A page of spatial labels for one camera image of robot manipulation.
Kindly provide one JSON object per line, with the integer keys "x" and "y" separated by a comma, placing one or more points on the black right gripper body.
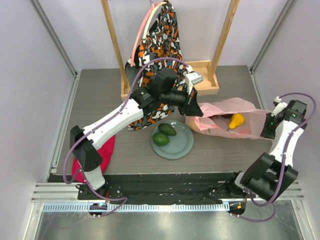
{"x": 268, "y": 125}

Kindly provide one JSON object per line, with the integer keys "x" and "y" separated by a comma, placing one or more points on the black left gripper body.
{"x": 180, "y": 98}

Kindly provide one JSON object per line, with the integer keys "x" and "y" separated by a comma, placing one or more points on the pink plastic bag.
{"x": 250, "y": 129}

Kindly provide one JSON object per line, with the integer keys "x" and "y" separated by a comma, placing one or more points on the fake green avocado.
{"x": 167, "y": 129}

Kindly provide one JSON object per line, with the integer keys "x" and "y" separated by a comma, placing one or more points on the fake green lime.
{"x": 160, "y": 139}

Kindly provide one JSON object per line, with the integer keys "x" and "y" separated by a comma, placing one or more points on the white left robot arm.
{"x": 85, "y": 142}

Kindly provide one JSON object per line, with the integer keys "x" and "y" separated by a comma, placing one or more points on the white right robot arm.
{"x": 272, "y": 173}

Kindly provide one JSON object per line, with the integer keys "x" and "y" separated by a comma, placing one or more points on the fake orange fruit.
{"x": 190, "y": 121}

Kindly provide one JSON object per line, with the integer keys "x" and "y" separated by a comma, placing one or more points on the fake red grapes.
{"x": 224, "y": 116}

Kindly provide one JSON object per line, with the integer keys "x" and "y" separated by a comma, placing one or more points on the grey round plate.
{"x": 180, "y": 144}

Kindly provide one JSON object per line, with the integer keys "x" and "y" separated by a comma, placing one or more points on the red cloth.
{"x": 105, "y": 152}

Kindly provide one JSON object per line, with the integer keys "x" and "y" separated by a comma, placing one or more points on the pink clothes hanger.
{"x": 142, "y": 32}

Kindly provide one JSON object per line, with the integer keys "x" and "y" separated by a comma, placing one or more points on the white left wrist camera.
{"x": 192, "y": 79}

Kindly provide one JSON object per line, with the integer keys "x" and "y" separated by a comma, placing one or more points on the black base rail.
{"x": 171, "y": 189}

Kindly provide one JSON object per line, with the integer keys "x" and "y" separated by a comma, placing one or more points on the white cable duct strip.
{"x": 67, "y": 207}

